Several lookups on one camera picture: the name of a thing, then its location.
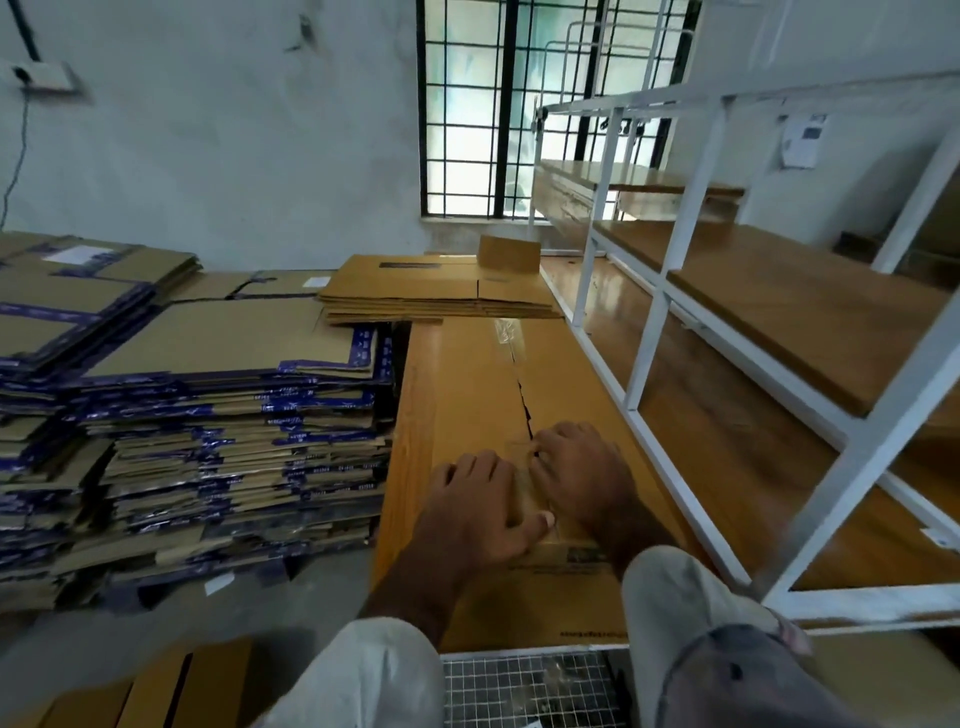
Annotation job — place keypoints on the person's right hand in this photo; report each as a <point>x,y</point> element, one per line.
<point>585,473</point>

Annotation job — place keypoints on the person's left hand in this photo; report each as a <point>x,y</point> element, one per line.
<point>473,525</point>

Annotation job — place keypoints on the stack of brown cartons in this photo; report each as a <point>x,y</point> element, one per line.
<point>405,285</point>

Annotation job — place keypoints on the assembled boxes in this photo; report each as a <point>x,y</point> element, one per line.
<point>135,690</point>

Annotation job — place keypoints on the person's left forearm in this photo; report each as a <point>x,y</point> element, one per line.
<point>413,593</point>

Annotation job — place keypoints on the person's right forearm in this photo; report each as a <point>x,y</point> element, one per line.
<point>638,525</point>

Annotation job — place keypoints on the person's light grey shirt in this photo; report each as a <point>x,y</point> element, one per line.
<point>720,645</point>

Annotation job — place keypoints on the wooden table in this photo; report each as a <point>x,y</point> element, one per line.
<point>398,450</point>

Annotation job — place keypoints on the crumpled tape scraps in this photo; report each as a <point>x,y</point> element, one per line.
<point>563,683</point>

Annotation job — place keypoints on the white metal shelf rack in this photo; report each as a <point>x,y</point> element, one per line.
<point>885,435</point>

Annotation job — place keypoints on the black framed window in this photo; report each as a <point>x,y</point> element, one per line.
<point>503,105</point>

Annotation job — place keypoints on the white wall device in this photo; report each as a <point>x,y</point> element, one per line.
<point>804,143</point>

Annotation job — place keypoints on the white wall socket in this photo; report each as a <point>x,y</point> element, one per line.
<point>45,75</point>

